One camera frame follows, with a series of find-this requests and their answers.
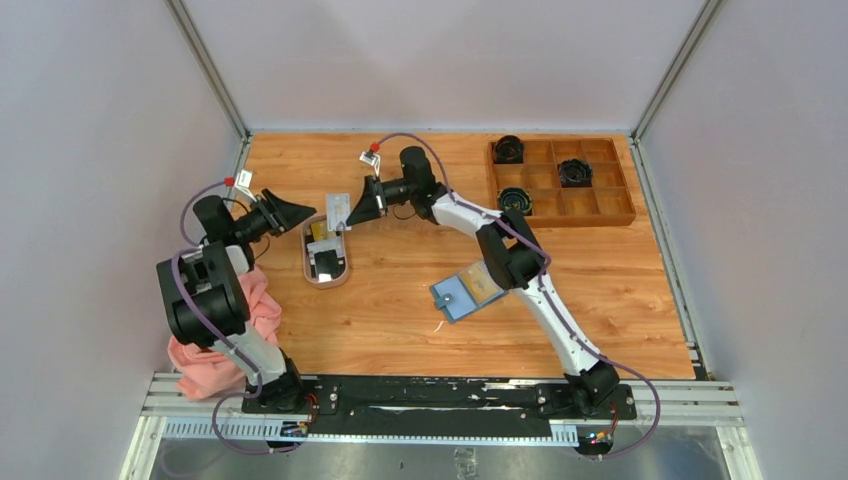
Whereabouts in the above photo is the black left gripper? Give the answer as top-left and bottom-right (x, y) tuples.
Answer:
(232, 191), (316, 245)

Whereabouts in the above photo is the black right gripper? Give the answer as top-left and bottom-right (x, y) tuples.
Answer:
(348, 176), (418, 227)

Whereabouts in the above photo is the silver card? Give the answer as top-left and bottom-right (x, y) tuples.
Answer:
(325, 193), (351, 232)

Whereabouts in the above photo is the black VIP card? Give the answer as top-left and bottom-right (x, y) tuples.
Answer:
(313, 251), (346, 283)

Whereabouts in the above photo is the blue leather card holder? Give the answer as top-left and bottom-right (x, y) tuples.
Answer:
(429, 270), (507, 324)

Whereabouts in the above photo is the gold card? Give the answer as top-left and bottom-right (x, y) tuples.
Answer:
(459, 261), (503, 306)

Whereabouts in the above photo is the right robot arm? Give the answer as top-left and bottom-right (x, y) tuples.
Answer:
(345, 146), (620, 418)

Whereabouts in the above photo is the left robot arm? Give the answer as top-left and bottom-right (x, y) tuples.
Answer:
(156, 186), (316, 413)

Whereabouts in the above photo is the black blue rosette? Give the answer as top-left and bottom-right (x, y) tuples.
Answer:
(497, 187), (533, 216)

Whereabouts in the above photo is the black rosette top left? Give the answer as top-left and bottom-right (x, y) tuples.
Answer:
(492, 135), (525, 165)

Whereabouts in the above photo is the pink cloth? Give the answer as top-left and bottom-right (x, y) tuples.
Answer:
(167, 267), (282, 401)

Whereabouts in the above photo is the black rosette middle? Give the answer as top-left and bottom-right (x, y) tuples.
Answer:
(557, 158), (594, 188)

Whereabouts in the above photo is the wooden compartment tray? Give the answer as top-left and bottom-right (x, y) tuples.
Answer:
(486, 135), (636, 228)

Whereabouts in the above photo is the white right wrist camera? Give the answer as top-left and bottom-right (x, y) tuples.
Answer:
(359, 150), (381, 177)

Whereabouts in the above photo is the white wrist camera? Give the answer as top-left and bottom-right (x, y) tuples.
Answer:
(359, 150), (381, 177)
(234, 169), (256, 203)

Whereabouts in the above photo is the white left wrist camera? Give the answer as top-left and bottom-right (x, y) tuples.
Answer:
(234, 169), (256, 203)

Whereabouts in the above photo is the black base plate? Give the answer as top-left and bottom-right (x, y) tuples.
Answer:
(241, 372), (637, 442)

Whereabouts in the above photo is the aluminium frame rail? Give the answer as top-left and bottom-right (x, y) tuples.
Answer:
(141, 373), (744, 447)

